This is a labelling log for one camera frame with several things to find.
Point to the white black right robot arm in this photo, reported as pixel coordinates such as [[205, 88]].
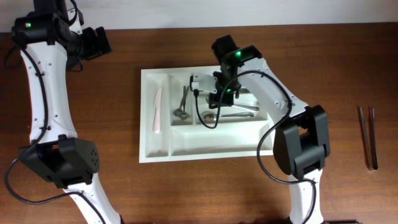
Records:
[[301, 137]]

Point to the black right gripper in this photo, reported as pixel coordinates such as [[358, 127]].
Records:
[[220, 97]]

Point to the small metal teaspoon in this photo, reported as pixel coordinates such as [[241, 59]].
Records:
[[182, 113], [176, 112]]

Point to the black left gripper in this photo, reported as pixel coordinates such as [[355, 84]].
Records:
[[95, 46]]

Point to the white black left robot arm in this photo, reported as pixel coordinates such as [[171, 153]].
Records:
[[52, 40]]

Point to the pink plastic knife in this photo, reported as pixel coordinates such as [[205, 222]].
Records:
[[157, 103]]

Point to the large metal spoon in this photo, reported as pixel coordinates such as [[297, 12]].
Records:
[[209, 116], [247, 108]]

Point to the white cutlery tray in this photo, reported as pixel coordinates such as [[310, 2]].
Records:
[[182, 140]]

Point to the metal chopstick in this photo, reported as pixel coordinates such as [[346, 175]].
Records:
[[367, 149], [373, 138]]

